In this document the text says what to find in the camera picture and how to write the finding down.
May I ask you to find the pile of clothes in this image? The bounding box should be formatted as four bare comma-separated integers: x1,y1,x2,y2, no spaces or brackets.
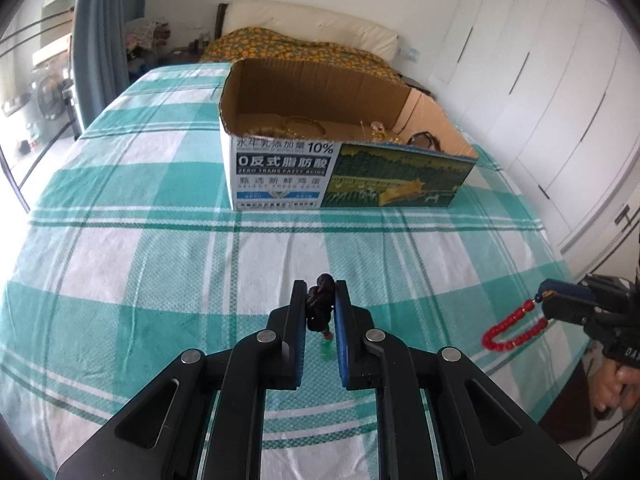
125,17,171,68

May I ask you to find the black cable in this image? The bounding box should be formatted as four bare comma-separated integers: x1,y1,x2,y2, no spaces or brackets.
575,405,631,466

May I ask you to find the yellow floral quilt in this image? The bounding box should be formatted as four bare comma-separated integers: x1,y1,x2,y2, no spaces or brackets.
200,26,401,78

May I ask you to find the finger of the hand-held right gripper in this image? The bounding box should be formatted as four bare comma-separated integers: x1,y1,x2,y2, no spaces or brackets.
542,300,601,326
537,279,593,301

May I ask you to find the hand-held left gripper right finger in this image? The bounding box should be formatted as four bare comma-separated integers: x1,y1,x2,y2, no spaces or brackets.
334,279,583,480

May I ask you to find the dark bead bracelet green charm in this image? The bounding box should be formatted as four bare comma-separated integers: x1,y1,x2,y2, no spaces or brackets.
306,273,337,361

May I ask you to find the gold bangle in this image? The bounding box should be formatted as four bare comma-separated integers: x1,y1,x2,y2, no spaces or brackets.
284,116,323,136

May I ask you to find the white wardrobe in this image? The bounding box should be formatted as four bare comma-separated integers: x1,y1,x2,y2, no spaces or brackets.
427,0,640,266

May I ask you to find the washing machine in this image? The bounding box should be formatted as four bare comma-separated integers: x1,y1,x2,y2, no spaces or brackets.
30,52,78,136

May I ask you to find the gold flower necklace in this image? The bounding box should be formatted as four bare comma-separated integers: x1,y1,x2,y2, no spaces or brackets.
361,119,401,144

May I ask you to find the person's right hand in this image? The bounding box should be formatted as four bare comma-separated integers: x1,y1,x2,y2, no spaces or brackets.
592,360,632,413

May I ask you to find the red bead bracelet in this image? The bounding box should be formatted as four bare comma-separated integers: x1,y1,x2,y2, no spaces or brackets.
481,297,548,352

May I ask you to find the blue curtain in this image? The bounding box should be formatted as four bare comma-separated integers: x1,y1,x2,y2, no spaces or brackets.
72,0,153,133

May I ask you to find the teal plaid bed sheet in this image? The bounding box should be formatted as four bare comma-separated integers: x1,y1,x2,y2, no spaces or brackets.
0,62,591,480

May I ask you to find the printed cardboard box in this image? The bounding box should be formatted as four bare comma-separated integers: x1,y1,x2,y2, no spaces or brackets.
217,57,480,211

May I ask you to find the cream pillow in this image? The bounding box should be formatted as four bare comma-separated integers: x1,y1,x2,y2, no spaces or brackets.
221,0,401,61

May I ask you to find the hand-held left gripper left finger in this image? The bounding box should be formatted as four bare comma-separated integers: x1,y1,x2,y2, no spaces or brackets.
55,280,308,480

